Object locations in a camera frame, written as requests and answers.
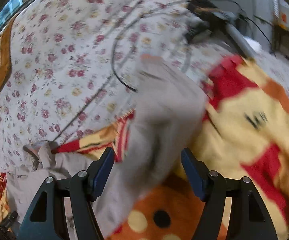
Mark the floral white bed sheet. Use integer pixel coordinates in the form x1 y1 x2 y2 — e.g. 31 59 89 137
0 0 289 173

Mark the dark cabinet by wall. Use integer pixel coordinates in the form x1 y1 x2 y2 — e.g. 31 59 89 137
271 24 289 61

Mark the grey tripod with black mount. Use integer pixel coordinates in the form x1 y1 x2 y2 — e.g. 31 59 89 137
185 0 256 59

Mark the beige grey zip jacket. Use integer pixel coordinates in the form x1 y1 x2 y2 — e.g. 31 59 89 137
7 54 206 237

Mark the black cable on bed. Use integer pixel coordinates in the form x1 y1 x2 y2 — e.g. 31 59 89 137
110 2 193 93

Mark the red orange yellow blanket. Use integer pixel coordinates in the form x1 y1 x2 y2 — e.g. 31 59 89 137
55 56 289 239

